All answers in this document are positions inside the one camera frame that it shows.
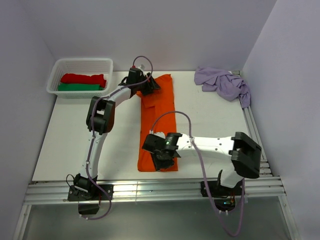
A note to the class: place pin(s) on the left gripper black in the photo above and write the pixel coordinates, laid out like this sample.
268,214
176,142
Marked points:
150,86

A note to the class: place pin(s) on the red rolled t shirt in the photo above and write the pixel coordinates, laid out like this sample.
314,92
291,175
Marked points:
96,79

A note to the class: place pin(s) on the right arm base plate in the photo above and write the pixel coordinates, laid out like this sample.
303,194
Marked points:
218,191

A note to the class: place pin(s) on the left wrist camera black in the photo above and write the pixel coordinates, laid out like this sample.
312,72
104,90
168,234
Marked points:
135,77

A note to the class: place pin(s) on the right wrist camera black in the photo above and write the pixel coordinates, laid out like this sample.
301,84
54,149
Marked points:
154,143

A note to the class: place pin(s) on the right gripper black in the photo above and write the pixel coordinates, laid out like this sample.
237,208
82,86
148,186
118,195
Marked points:
159,164

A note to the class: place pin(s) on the white plastic basket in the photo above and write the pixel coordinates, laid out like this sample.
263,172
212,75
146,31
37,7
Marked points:
85,66

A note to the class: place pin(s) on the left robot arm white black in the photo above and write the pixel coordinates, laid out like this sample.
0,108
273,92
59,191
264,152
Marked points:
100,121

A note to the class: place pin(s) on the aluminium rail frame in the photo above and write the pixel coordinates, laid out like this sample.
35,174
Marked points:
145,205

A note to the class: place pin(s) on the lilac t shirt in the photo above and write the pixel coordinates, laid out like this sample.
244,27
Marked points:
225,84

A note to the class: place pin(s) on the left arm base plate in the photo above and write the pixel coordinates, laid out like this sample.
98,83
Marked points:
103,193

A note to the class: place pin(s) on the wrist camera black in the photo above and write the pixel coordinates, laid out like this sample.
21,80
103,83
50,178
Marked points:
135,77
154,143

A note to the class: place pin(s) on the orange t shirt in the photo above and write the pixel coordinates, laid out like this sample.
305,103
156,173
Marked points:
152,107

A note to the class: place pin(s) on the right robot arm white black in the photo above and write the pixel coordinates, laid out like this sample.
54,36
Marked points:
239,155

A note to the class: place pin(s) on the green rolled t shirt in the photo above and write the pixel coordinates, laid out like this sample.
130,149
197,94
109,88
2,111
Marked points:
79,87

